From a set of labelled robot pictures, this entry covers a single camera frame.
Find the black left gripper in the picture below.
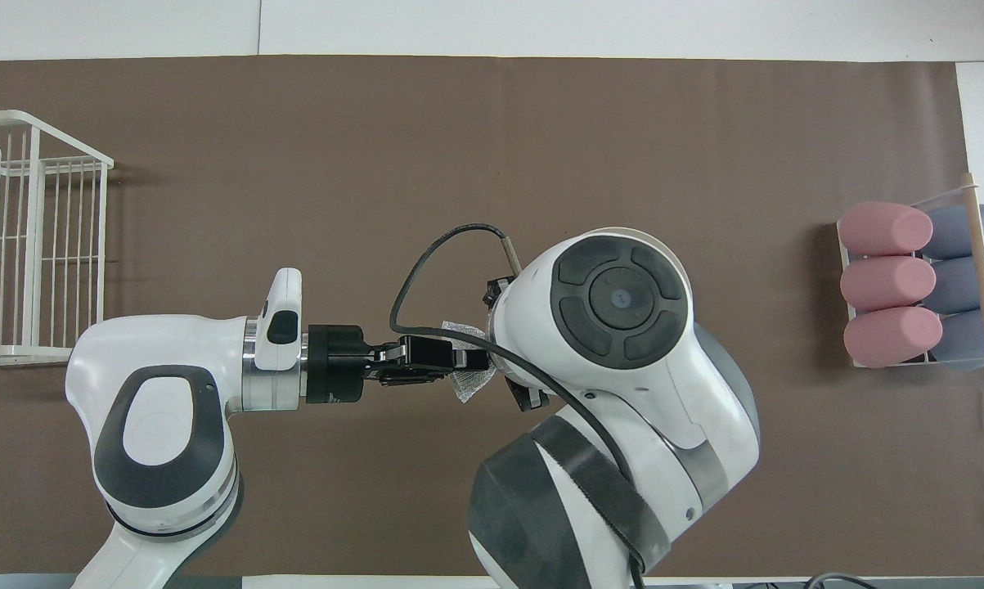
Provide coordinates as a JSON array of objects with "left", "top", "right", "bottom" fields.
[{"left": 305, "top": 278, "right": 551, "bottom": 412}]

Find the brown table mat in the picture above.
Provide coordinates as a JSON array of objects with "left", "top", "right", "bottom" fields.
[{"left": 0, "top": 56, "right": 984, "bottom": 578}]

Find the pink plastic cup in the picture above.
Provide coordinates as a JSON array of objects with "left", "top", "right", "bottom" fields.
[
  {"left": 838, "top": 202, "right": 934, "bottom": 256},
  {"left": 843, "top": 307, "right": 944, "bottom": 369},
  {"left": 840, "top": 255, "right": 937, "bottom": 312}
]

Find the blue plastic cup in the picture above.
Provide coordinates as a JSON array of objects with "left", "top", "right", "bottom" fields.
[
  {"left": 929, "top": 256, "right": 984, "bottom": 314},
  {"left": 921, "top": 205, "right": 984, "bottom": 259},
  {"left": 937, "top": 307, "right": 984, "bottom": 371}
]

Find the white wire dish rack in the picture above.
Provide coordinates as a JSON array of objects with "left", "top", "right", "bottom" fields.
[{"left": 0, "top": 110, "right": 115, "bottom": 366}]

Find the cup rack with wooden handle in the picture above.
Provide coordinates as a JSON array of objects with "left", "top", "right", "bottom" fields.
[{"left": 837, "top": 172, "right": 984, "bottom": 375}]

